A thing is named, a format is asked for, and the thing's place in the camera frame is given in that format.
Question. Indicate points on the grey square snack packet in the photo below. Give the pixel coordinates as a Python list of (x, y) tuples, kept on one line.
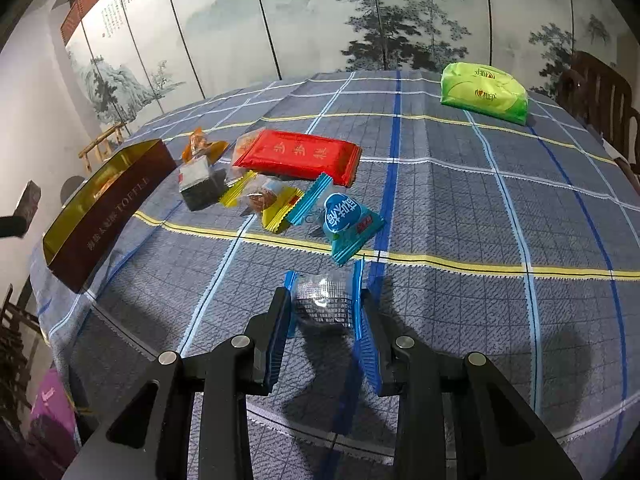
[(200, 183)]

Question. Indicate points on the green tissue pack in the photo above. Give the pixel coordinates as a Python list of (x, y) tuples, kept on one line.
[(484, 89)]

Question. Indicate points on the gold and maroon toffee tin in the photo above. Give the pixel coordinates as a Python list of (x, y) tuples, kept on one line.
[(91, 221)]

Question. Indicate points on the clear blue-edged candy wrapper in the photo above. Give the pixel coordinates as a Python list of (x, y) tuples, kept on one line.
[(326, 301)]

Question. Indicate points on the painted landscape folding screen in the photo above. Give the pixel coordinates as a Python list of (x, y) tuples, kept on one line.
[(137, 59)]

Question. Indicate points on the dark wooden chair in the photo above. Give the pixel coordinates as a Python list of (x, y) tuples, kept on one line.
[(599, 97)]

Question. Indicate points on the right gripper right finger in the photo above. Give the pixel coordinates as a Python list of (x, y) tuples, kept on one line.
[(374, 350)]

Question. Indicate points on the bamboo wooden rack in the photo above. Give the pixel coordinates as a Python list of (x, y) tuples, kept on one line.
[(101, 147)]

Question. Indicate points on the blue jelly snack packet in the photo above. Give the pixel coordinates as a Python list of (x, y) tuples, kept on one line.
[(343, 221)]

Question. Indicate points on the clear orange cracker packet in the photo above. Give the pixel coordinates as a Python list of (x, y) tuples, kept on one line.
[(241, 146)]

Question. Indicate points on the red snack packet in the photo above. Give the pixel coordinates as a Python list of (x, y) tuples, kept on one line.
[(303, 156)]

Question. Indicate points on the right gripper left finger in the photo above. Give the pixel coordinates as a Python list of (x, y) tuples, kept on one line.
[(268, 333)]

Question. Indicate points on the orange snack packet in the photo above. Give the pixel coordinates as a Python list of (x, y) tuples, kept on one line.
[(199, 146)]

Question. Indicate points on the yellow date snack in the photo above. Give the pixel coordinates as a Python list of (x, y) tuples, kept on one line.
[(270, 198)]

